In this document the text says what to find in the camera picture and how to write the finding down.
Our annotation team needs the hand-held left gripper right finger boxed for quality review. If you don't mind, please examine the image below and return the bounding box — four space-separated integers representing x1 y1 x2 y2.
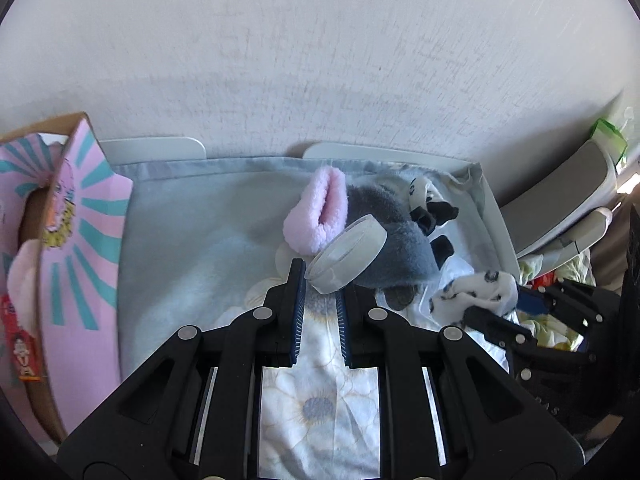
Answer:
335 284 586 480

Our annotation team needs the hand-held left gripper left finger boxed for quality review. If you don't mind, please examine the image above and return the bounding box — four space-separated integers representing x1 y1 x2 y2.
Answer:
57 258 307 480

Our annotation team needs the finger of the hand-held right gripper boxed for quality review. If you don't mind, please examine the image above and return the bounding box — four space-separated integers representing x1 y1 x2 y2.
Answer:
462 307 540 350
516 279 622 343

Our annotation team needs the white patterned sock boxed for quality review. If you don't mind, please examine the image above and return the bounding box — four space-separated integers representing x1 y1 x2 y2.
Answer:
430 269 521 331

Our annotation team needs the clear tape roll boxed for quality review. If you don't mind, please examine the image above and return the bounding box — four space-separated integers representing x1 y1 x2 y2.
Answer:
305 214 388 295

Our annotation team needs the pink printed cardboard box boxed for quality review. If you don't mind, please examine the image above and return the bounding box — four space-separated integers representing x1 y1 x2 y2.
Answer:
0 112 135 443

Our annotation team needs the pink fluffy sock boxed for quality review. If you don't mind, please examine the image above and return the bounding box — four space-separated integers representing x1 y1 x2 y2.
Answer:
282 166 350 255
7 237 43 342

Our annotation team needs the red snack box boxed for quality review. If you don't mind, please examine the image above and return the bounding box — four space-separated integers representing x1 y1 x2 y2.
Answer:
0 292 43 386

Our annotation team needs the pile of clothes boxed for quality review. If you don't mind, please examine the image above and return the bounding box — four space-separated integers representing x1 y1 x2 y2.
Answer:
517 245 606 351

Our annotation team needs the grey plush sock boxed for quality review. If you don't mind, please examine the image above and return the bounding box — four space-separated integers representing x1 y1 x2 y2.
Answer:
345 182 436 292

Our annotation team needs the light blue floral cloth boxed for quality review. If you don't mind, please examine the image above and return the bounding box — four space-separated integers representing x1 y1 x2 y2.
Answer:
107 157 516 480

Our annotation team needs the grey chair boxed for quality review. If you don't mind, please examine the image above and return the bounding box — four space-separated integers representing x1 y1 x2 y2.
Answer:
500 140 621 261

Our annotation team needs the green tissue pack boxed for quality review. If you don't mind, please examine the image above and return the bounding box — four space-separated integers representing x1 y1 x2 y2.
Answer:
590 117 628 166

